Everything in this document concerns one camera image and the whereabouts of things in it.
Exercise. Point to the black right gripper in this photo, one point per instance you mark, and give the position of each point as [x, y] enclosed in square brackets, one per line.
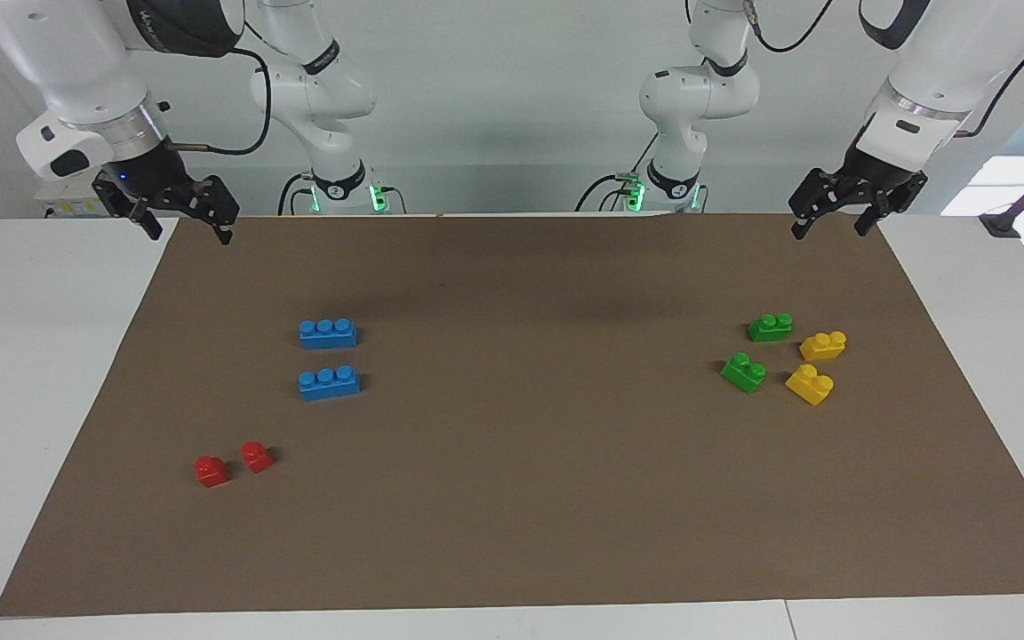
[152, 182]

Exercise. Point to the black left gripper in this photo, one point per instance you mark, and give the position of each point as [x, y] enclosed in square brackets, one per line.
[876, 182]

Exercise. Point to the green two-stud toy brick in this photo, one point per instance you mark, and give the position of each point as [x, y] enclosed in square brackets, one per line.
[743, 373]
[770, 329]

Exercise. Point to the blue three-stud toy brick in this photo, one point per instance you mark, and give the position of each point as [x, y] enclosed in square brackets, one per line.
[327, 336]
[329, 385]

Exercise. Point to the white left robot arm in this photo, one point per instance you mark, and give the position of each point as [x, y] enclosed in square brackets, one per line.
[699, 89]

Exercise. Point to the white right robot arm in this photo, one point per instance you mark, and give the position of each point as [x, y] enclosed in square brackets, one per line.
[316, 89]

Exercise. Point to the white power strip box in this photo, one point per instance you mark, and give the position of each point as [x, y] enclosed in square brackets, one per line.
[68, 206]

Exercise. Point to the yellow two-stud toy brick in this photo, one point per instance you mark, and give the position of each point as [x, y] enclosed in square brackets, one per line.
[809, 385]
[823, 347]

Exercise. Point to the white panel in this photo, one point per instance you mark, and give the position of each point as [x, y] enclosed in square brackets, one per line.
[992, 182]

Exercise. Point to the red one-stud toy brick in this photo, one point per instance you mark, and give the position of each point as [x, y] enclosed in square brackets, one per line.
[256, 457]
[211, 472]

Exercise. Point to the brown table mat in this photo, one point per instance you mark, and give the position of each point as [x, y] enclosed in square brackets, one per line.
[512, 498]

